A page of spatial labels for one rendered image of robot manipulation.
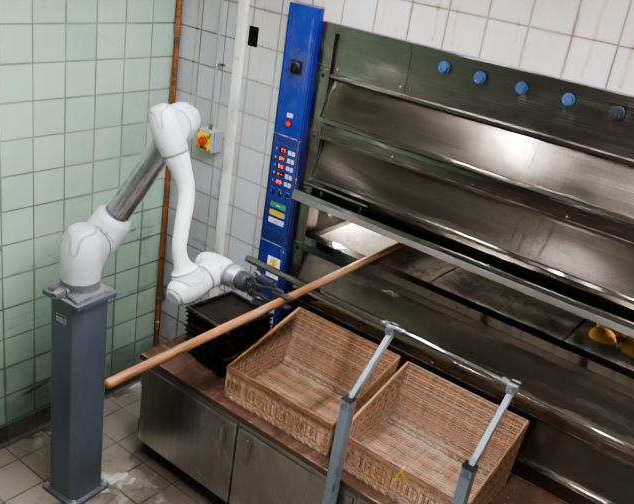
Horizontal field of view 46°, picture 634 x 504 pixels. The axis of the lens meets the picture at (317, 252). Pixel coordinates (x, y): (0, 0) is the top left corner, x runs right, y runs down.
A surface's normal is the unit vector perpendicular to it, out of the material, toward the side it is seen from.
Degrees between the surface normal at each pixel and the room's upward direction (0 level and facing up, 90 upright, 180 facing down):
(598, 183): 70
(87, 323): 90
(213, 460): 90
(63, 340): 90
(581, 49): 90
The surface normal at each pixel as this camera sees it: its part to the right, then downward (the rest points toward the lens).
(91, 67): 0.79, 0.35
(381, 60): -0.61, 0.25
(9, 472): 0.15, -0.91
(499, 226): -0.51, -0.09
